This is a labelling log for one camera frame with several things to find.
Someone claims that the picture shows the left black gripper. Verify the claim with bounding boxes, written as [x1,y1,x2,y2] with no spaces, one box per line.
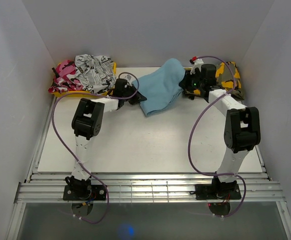
[122,84,146,106]

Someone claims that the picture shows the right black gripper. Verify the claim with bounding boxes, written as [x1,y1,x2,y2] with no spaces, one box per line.
[179,69,205,92]

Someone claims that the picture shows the light blue trousers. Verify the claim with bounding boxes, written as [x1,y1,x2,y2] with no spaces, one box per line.
[132,58,185,117]

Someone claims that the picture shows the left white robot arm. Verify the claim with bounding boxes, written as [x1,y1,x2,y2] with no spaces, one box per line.
[63,78,147,201]

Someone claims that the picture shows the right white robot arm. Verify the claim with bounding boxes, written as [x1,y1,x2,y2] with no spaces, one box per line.
[184,59,261,201]

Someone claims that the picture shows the camouflage yellow green trousers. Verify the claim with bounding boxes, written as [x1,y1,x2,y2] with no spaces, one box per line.
[179,61,245,101]

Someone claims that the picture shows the white black print trousers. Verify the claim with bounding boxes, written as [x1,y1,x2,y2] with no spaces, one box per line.
[74,54,116,94]

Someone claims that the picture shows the pink camouflage trousers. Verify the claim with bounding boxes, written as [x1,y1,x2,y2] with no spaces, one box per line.
[47,59,85,95]

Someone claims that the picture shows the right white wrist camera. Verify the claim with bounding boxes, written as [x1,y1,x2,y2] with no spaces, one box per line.
[190,56,204,75]

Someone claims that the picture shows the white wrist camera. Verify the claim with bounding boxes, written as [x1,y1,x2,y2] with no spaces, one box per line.
[123,74,133,86]
[190,56,204,75]

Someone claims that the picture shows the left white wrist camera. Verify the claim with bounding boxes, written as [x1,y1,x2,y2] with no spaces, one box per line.
[123,74,133,86]

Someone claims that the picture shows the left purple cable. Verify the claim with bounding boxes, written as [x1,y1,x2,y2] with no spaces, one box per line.
[51,72,140,224]

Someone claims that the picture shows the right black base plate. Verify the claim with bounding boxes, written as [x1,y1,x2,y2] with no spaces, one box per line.
[193,183,242,200]

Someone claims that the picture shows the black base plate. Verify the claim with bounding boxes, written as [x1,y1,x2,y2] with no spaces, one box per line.
[62,184,107,201]
[193,183,242,200]

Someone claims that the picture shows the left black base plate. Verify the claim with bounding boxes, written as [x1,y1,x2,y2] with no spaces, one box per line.
[62,184,107,201]

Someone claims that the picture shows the aluminium rail frame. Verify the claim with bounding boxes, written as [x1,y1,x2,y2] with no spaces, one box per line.
[5,97,291,240]

